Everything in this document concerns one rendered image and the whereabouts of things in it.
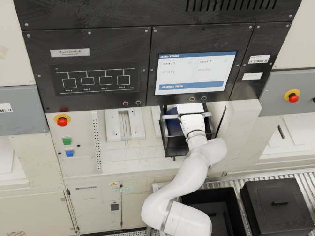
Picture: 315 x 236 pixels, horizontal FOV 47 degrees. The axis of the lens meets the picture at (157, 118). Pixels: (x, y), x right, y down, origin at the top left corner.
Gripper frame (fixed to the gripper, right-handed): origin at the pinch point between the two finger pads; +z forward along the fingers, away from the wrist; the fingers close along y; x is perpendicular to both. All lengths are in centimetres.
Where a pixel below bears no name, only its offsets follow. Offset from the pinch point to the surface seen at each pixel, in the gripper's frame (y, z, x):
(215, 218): 14, -36, -48
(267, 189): 42, -27, -38
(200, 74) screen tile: -2.4, -10.1, 32.2
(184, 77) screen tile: -8.5, -10.1, 31.4
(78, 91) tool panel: -48, -10, 27
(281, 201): 46, -35, -36
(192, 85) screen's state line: -4.6, -10.1, 26.5
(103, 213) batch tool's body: -43, -10, -87
